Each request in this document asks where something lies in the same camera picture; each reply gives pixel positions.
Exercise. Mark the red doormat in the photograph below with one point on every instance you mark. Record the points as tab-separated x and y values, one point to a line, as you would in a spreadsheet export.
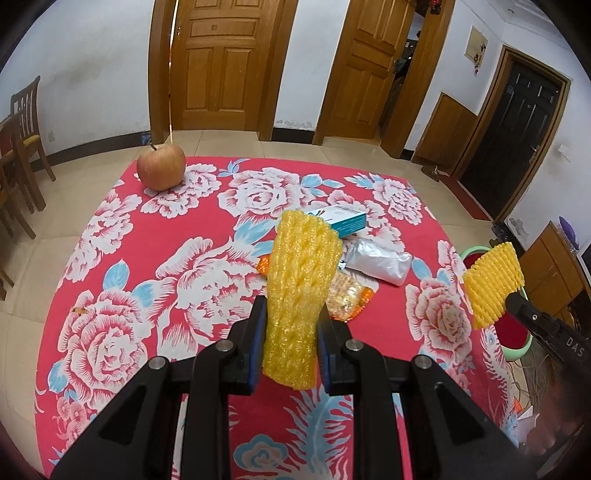
466	198

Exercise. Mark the black entrance door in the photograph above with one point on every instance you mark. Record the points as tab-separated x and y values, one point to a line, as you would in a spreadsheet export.
512	138

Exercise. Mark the teal cardboard box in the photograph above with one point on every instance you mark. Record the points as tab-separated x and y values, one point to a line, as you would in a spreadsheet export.
346	221

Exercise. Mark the yellow foam fruit net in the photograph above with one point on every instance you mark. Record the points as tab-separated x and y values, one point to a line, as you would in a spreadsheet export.
491	281
300	286

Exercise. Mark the low wooden wall cabinet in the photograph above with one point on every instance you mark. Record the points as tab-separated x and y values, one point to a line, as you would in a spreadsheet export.
443	131

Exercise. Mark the red apple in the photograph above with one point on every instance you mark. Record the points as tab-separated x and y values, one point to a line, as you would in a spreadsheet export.
161	168

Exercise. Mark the beige wall box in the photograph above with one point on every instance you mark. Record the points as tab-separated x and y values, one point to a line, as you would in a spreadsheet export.
475	44

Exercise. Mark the purple bag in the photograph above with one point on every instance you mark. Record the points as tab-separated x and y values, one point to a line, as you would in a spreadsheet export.
569	230

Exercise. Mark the red floral tablecloth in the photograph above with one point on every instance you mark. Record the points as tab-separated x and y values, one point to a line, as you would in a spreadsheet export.
184	277

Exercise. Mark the white light switch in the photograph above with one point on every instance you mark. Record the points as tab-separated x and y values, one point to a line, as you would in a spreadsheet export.
565	152

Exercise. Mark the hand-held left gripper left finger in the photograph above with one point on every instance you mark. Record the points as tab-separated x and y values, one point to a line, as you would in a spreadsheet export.
257	350

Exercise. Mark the brown shoe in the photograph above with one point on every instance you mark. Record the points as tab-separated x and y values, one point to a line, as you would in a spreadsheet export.
431	171

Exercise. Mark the orange snack wrapper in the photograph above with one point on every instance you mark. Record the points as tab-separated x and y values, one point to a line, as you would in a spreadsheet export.
346	295

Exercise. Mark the wooden chair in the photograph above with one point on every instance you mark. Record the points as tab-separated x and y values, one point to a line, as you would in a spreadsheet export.
25	99
14	184

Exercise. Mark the open wooden door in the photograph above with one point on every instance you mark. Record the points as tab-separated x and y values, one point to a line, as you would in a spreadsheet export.
364	74

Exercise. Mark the closed wooden door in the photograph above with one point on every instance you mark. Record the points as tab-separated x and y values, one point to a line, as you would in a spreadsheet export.
221	69

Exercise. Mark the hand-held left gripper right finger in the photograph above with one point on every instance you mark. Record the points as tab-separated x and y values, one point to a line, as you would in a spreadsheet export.
323	360

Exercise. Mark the grey shoe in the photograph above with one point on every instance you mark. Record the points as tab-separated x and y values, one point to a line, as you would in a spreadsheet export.
502	234

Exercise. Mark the red door ornament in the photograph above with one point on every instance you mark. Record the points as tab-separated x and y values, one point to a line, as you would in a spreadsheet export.
436	5

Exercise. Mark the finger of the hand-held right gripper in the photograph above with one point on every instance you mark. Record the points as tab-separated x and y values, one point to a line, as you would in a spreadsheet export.
521	307

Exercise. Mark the white plastic pouch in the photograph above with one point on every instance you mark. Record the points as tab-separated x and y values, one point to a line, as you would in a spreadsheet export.
374	261

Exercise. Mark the wooden sideboard cabinet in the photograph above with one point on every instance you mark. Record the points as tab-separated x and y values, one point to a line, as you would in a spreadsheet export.
549	263

